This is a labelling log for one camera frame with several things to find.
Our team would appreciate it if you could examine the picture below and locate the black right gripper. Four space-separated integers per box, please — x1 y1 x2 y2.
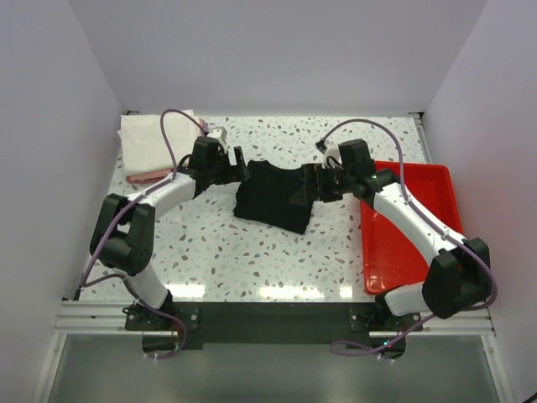
290 163 355 205

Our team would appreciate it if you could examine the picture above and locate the black t shirt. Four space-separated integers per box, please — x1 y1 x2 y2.
233 160 312 234

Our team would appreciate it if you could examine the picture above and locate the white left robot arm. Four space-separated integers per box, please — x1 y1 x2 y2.
81 133 249 329

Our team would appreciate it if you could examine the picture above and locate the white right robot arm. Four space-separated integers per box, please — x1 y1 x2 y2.
290 139 498 330

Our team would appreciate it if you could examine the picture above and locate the folded pink t shirt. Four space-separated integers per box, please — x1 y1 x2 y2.
125 117 210 184

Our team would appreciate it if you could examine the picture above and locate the folded white t shirt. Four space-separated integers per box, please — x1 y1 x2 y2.
117 109 201 177

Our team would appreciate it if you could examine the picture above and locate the red plastic tray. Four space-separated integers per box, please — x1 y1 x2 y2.
360 163 463 295

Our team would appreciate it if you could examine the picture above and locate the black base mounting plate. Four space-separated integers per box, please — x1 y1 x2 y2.
123 302 412 353

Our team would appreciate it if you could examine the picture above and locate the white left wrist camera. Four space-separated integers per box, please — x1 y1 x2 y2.
207 127 227 149

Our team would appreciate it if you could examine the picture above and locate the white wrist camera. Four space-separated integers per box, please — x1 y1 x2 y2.
207 127 227 149
322 145 340 162

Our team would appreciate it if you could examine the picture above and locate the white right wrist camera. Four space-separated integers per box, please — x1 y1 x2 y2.
322 145 340 162

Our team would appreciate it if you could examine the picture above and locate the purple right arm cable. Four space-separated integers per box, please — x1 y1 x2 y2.
314 118 499 358

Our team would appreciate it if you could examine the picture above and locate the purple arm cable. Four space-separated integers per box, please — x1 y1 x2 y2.
314 118 499 358
79 108 211 360

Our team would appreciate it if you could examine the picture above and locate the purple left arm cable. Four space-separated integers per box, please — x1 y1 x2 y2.
79 108 211 360

